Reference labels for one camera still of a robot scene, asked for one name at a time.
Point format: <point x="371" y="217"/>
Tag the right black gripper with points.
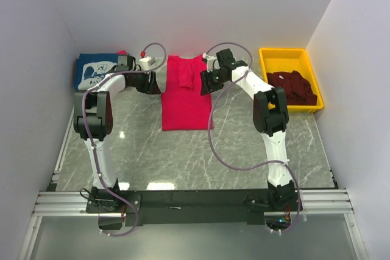
<point x="206" y="89"/>

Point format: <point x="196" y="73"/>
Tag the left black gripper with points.
<point x="151" y="87"/>

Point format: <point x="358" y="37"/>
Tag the bright red t-shirt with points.
<point x="183" y="107"/>

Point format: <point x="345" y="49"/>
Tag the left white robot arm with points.
<point x="93" y="121"/>

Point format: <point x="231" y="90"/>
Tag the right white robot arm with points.
<point x="270" y="118"/>

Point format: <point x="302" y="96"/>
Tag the folded red t-shirt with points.
<point x="122" y="53"/>

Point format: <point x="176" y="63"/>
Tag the folded blue printed t-shirt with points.
<point x="94" y="69"/>

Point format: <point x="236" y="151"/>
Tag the yellow plastic bin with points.
<point x="288" y="60"/>

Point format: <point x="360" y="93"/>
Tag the dark maroon t-shirt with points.
<point x="297" y="89"/>

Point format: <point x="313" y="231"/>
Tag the black base bar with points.
<point x="193" y="206"/>

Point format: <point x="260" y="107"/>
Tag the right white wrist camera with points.
<point x="210" y="61"/>

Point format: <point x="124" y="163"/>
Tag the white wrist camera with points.
<point x="210" y="61"/>
<point x="146" y="63"/>

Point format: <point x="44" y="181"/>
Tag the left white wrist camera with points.
<point x="146" y="63"/>

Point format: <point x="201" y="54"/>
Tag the aluminium rail frame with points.
<point x="317" y="201"/>

